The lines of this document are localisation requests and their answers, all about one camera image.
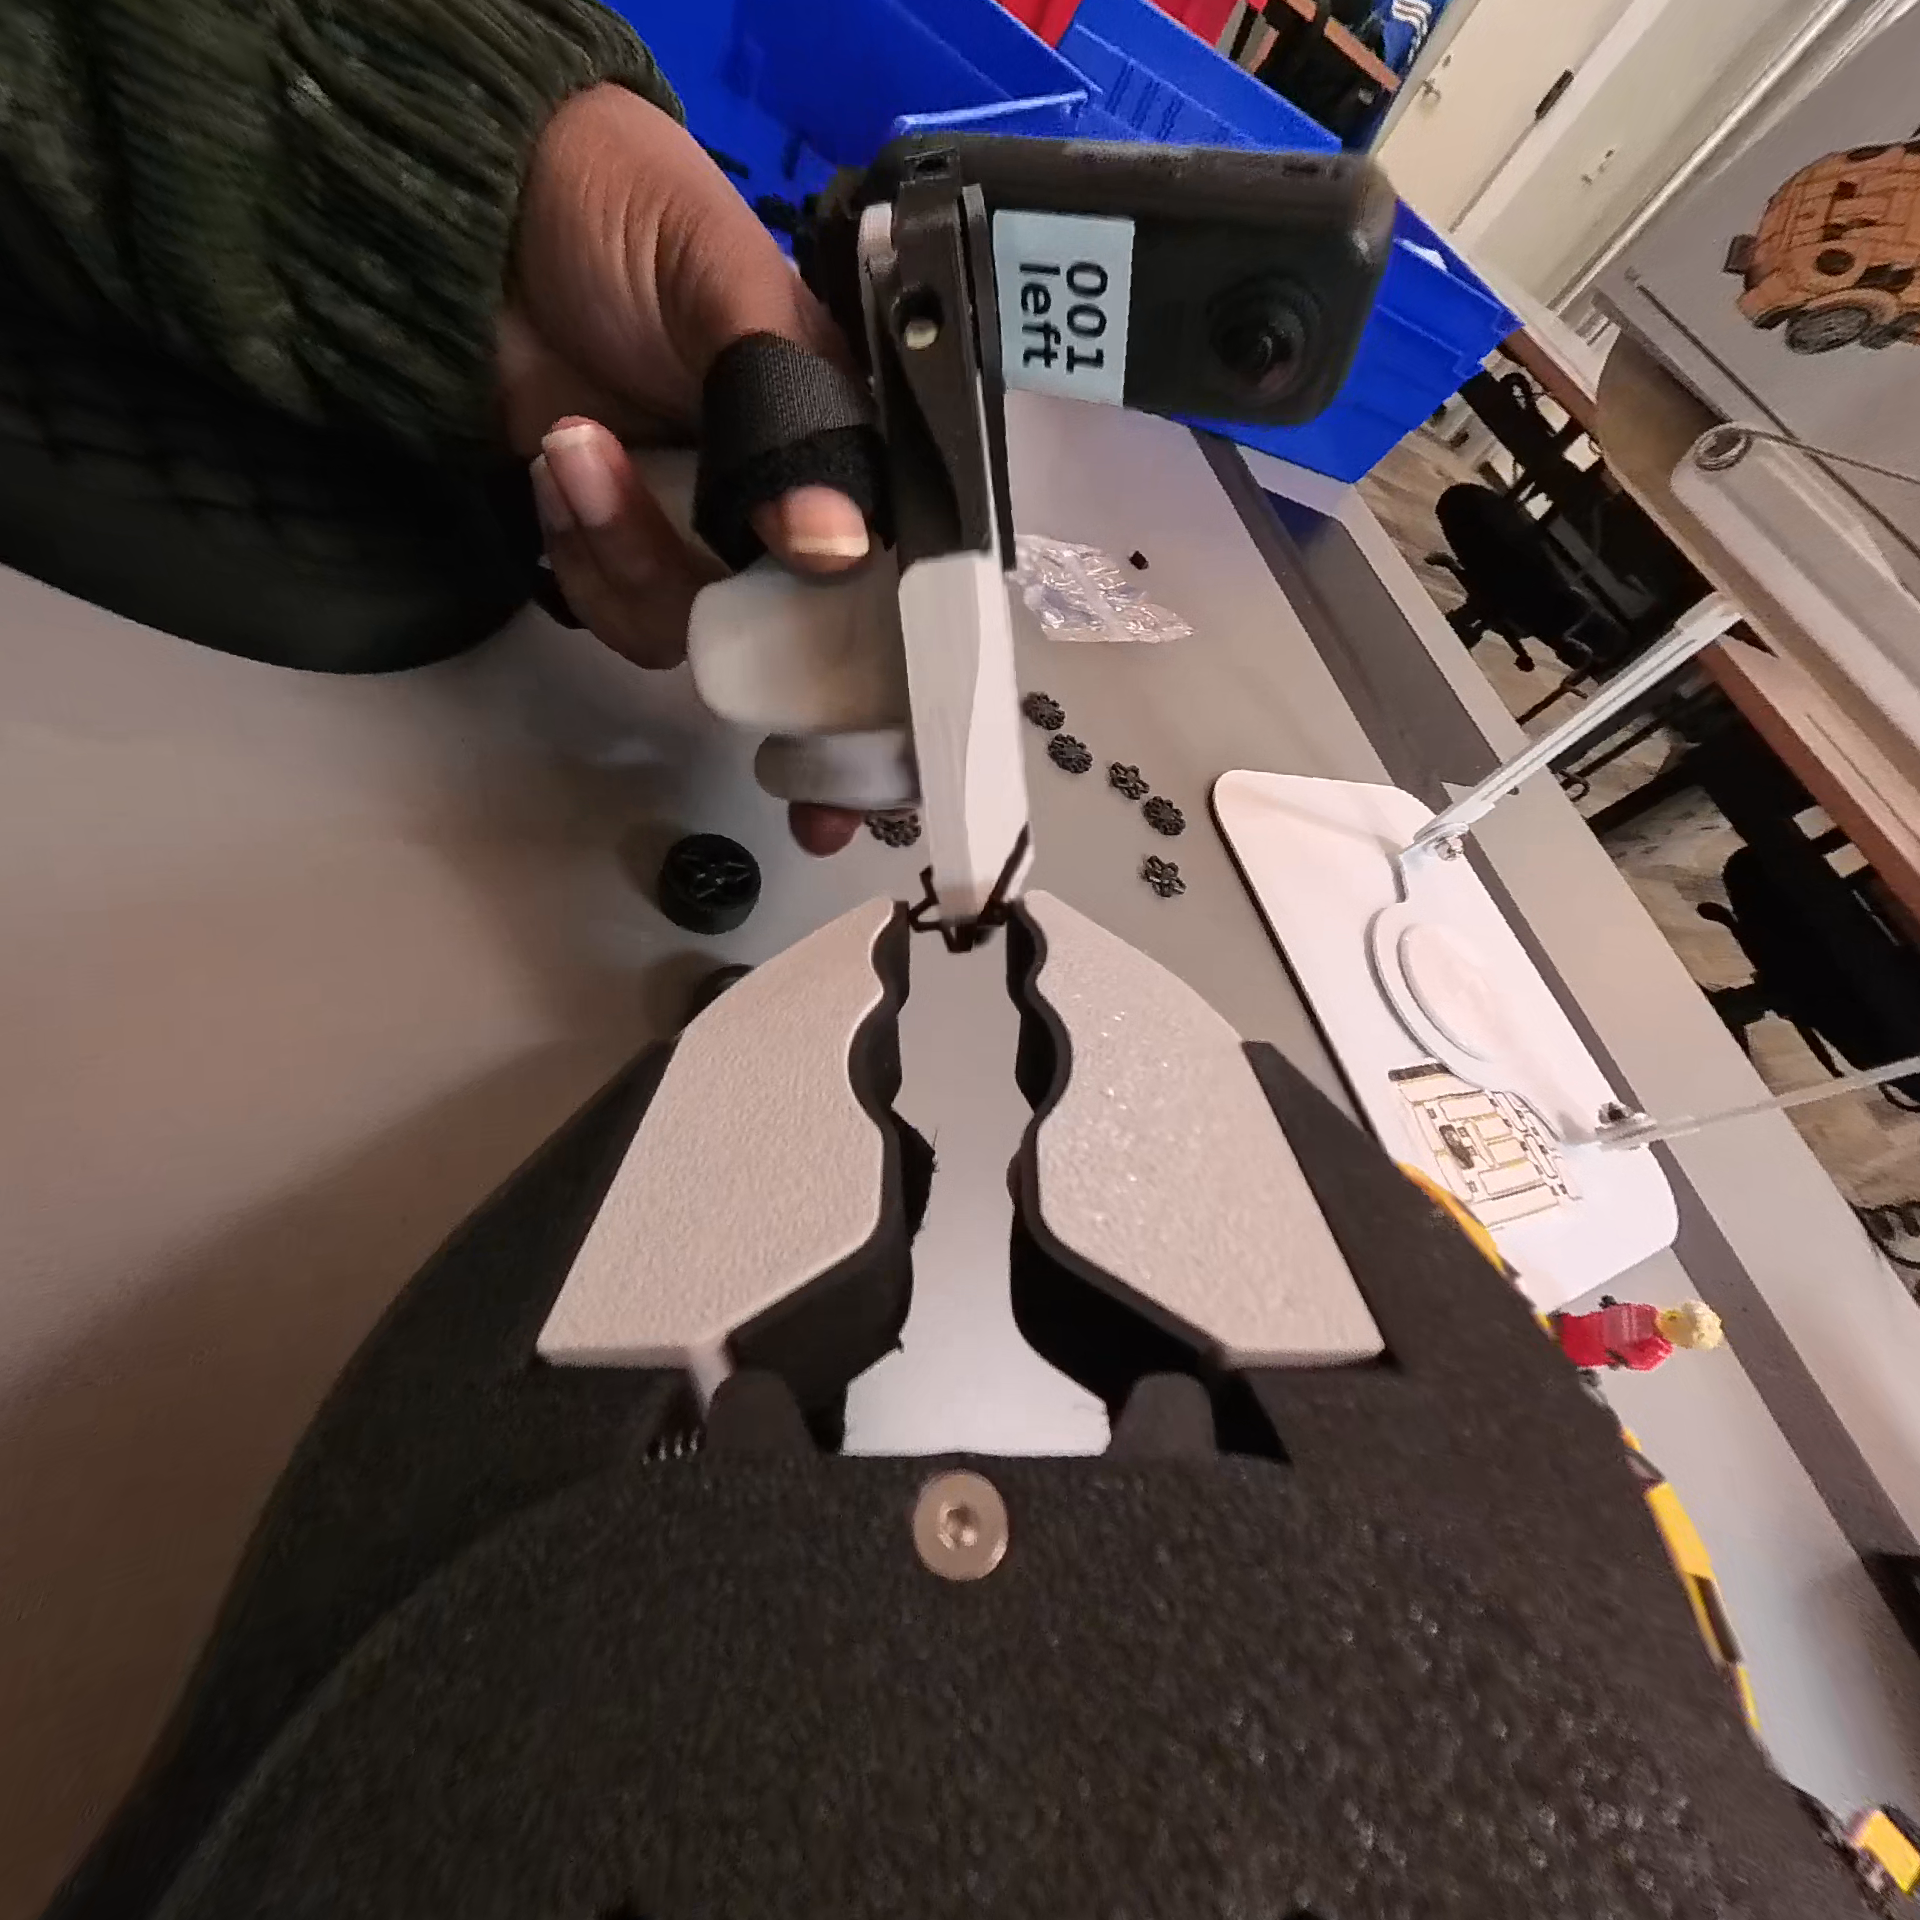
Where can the white metal book stand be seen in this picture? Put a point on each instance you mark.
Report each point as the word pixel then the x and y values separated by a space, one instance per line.
pixel 1303 898

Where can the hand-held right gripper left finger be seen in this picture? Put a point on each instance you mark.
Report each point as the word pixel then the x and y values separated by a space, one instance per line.
pixel 734 1169

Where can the black office chair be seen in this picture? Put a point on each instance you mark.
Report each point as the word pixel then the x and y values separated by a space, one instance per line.
pixel 1515 569
pixel 1816 960

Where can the red lego minifigure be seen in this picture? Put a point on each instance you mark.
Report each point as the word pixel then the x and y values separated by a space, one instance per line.
pixel 1613 1336

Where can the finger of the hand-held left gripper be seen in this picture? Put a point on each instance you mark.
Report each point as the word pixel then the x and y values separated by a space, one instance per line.
pixel 961 707

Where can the lego instruction booklet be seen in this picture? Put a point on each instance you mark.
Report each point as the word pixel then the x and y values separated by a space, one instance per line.
pixel 1771 180

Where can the lego sticker sheet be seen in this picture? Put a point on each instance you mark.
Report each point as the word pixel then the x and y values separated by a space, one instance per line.
pixel 1482 1139

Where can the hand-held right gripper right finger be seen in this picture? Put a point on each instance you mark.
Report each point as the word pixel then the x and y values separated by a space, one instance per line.
pixel 1199 1185

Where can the black rim inserts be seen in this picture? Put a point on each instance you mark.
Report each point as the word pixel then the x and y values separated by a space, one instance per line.
pixel 1070 752

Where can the clear plastic parts bag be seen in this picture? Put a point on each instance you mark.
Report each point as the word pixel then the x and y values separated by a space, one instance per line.
pixel 1100 599

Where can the yellow lego car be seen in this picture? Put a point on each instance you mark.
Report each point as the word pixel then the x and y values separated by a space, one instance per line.
pixel 1688 1558

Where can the person's left hand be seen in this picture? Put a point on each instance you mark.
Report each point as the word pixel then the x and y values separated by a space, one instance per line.
pixel 631 301

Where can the black lego wheel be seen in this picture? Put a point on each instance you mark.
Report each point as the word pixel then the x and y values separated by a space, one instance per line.
pixel 715 987
pixel 711 882

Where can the single spoked rim piece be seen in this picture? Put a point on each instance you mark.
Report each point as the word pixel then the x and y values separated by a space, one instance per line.
pixel 961 930

